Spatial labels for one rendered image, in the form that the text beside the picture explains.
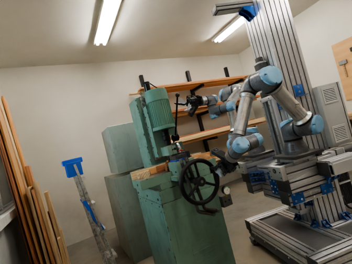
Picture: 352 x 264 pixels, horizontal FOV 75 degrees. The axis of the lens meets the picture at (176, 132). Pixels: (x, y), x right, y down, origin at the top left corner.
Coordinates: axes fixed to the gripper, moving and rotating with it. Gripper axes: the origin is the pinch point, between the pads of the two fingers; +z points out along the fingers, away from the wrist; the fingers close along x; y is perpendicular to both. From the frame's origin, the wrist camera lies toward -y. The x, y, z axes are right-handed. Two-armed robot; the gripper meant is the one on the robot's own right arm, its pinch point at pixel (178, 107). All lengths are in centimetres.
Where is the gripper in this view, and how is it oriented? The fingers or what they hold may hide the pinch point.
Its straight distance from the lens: 174.6
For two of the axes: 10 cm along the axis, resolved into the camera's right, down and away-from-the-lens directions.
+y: 0.6, -8.6, -5.1
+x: 4.8, 4.7, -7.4
